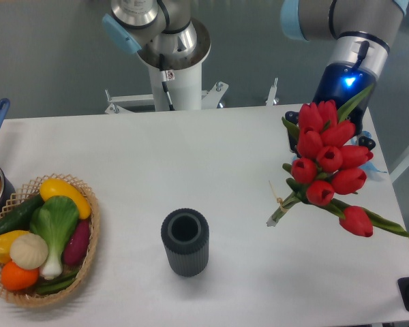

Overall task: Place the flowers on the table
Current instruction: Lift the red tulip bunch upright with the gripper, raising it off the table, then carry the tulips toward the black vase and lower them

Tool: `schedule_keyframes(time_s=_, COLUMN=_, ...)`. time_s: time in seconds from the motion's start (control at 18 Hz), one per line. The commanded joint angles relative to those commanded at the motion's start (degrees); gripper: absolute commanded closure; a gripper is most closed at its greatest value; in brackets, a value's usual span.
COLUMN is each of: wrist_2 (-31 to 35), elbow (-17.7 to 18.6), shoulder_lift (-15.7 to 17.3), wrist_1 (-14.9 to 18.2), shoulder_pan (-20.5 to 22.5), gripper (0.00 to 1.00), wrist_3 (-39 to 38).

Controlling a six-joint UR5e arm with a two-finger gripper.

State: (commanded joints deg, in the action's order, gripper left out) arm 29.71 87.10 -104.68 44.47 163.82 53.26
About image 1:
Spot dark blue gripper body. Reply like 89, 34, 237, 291
312, 60, 376, 134

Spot red tulip bouquet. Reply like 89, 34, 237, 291
267, 86, 409, 237

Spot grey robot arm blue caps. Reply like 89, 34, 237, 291
102, 1, 408, 132

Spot blue ribbon strip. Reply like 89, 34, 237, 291
350, 130, 388, 181

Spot dark grey ribbed vase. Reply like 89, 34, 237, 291
161, 208, 210, 277

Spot yellow squash toy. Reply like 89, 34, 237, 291
40, 178, 91, 220

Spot purple sweet potato toy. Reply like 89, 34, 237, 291
63, 219, 90, 266

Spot green bok choy toy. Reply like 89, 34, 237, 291
29, 196, 79, 281

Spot dark green cucumber toy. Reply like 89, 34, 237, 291
0, 194, 44, 235

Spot green bean pods toy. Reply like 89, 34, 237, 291
35, 270, 78, 296

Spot cream steamed bun toy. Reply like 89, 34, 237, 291
10, 233, 48, 270

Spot woven wicker basket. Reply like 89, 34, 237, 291
0, 174, 100, 308

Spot yellow bell pepper toy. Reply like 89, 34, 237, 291
0, 230, 29, 264

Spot orange fruit toy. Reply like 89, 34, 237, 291
1, 261, 39, 291

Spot white metal base frame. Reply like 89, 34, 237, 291
104, 77, 279, 114

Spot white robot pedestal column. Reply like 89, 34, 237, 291
138, 18, 211, 111

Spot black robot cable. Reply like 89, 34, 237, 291
158, 53, 176, 112

